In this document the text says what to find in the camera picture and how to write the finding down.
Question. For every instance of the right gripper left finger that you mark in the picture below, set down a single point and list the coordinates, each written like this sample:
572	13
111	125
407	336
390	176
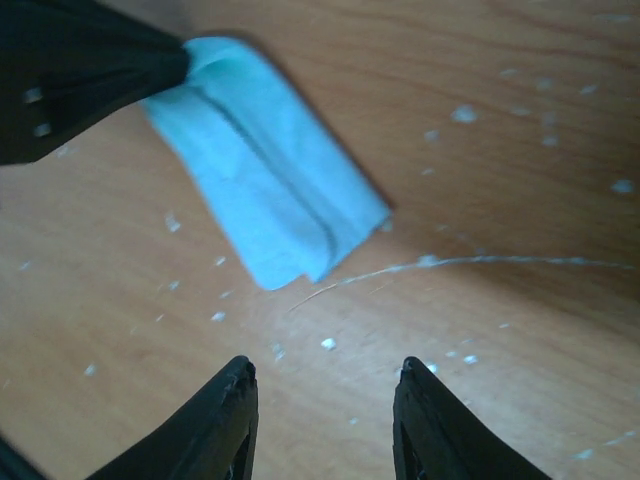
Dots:
212	436

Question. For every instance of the blue cleaning cloth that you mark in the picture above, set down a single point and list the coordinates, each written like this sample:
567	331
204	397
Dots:
290	199

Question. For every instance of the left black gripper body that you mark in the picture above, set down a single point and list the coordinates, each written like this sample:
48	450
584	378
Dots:
46	54

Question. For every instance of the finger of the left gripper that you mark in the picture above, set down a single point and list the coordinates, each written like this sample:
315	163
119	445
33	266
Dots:
105	61

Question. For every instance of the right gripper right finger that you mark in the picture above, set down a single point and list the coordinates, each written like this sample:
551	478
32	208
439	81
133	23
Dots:
435	436

